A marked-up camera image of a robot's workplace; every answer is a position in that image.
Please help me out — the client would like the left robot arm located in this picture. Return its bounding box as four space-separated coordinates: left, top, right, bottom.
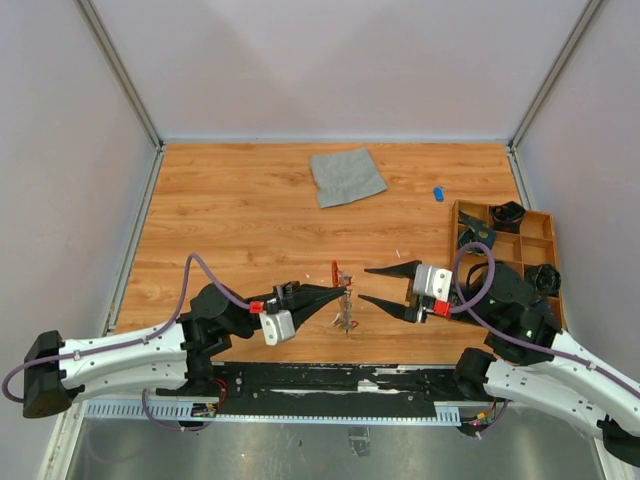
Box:
22 281 347 419

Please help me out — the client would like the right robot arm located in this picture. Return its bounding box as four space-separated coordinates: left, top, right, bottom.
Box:
364 261 639 466

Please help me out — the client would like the dark patterned necktie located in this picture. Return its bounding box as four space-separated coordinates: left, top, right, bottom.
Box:
457 211 497 250

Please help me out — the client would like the grey cloth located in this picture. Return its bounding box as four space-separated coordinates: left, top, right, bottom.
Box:
310 147 387 209

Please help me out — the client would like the dark rolled necktie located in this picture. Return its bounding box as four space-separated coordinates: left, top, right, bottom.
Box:
489 201 526 234

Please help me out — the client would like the wooden compartment tray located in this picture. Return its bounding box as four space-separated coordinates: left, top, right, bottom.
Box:
450 200 566 326

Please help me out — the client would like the green patterned rolled necktie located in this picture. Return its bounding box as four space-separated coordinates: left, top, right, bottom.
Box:
524 263 562 296

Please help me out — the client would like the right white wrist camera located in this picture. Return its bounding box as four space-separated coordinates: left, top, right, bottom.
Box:
411 264 453 302

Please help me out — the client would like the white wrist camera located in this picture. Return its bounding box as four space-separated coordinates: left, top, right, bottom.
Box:
259 310 296 346
411 264 453 302

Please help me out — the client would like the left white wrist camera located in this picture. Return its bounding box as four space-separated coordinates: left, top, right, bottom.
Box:
259 310 296 346

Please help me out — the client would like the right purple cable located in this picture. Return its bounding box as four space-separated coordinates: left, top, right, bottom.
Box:
432 242 640 399

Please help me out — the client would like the black mounting rail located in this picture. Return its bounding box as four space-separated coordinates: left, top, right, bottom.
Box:
149 362 492 419

